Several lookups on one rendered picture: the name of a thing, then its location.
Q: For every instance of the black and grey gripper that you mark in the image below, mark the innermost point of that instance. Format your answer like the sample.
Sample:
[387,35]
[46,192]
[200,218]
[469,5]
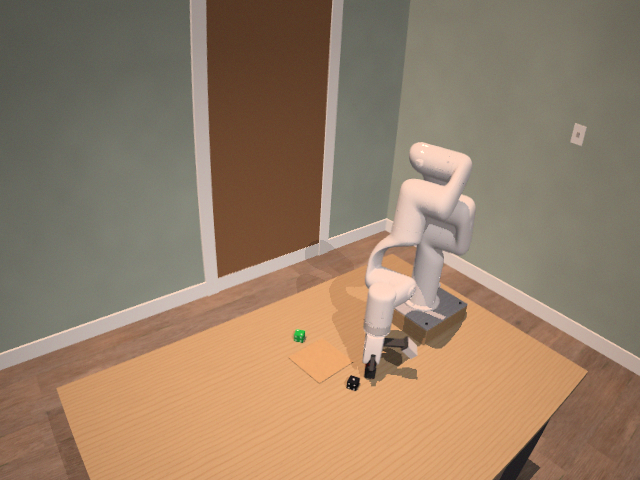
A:
[373,346]

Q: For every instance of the black die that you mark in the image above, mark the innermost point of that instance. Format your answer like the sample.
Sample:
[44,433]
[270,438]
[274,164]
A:
[352,382]

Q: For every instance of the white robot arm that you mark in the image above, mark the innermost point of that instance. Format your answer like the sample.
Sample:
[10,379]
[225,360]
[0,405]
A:
[420,219]

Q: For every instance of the green die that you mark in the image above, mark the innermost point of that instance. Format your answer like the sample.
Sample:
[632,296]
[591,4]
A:
[299,335]

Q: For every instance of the tan flat mat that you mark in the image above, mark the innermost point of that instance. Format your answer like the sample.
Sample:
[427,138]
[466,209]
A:
[320,360]

